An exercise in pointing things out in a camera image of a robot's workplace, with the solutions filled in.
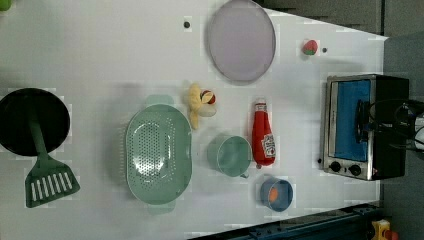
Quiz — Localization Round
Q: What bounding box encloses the orange egg toy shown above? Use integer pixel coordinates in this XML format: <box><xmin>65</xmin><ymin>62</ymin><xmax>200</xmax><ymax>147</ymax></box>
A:
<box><xmin>268</xmin><ymin>188</ymin><xmax>279</xmax><ymax>202</ymax></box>

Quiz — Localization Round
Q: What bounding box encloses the lilac oval plate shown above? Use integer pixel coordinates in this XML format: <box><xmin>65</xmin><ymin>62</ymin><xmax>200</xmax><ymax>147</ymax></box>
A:
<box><xmin>207</xmin><ymin>0</ymin><xmax>276</xmax><ymax>81</ymax></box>

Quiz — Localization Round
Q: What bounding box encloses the black cylinder cup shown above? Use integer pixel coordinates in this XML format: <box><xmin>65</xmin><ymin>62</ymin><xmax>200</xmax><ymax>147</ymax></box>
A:
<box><xmin>0</xmin><ymin>88</ymin><xmax>70</xmax><ymax>156</ymax></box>

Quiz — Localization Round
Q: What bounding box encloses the red ketchup bottle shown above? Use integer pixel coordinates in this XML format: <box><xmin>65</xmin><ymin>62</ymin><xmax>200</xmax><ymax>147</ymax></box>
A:
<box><xmin>252</xmin><ymin>98</ymin><xmax>276</xmax><ymax>169</ymax></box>

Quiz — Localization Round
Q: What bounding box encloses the plush banana with apple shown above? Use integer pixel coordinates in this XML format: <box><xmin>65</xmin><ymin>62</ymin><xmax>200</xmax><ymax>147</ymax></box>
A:
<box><xmin>185</xmin><ymin>83</ymin><xmax>217</xmax><ymax>130</ymax></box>

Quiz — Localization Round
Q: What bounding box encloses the black toaster oven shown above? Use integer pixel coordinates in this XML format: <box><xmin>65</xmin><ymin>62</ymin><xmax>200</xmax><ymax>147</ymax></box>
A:
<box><xmin>322</xmin><ymin>74</ymin><xmax>409</xmax><ymax>181</ymax></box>

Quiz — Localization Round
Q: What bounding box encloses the blue bowl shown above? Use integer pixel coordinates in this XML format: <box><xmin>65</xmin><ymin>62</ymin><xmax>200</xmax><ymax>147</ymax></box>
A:
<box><xmin>259</xmin><ymin>177</ymin><xmax>294</xmax><ymax>212</ymax></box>

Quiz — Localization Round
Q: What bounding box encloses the green slotted spatula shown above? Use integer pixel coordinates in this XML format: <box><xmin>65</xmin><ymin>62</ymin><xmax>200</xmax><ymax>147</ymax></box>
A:
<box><xmin>25</xmin><ymin>107</ymin><xmax>80</xmax><ymax>208</ymax></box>

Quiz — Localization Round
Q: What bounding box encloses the red strawberry toy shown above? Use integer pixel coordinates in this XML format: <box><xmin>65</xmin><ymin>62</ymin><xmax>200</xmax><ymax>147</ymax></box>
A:
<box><xmin>302</xmin><ymin>40</ymin><xmax>318</xmax><ymax>56</ymax></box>

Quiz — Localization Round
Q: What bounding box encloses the green perforated colander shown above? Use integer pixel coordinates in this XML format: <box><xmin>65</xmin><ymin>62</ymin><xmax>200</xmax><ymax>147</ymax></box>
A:
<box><xmin>125</xmin><ymin>95</ymin><xmax>192</xmax><ymax>215</ymax></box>

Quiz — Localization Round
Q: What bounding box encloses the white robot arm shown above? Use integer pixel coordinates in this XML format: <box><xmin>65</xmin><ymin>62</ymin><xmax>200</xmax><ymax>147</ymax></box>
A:
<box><xmin>413</xmin><ymin>114</ymin><xmax>424</xmax><ymax>150</ymax></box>

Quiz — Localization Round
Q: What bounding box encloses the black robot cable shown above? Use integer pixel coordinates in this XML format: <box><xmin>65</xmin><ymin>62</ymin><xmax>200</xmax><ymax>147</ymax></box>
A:
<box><xmin>366</xmin><ymin>98</ymin><xmax>424</xmax><ymax>153</ymax></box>

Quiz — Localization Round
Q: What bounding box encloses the green metal mug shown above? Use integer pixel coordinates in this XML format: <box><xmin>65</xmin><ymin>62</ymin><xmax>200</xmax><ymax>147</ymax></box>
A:
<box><xmin>206</xmin><ymin>135</ymin><xmax>253</xmax><ymax>179</ymax></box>

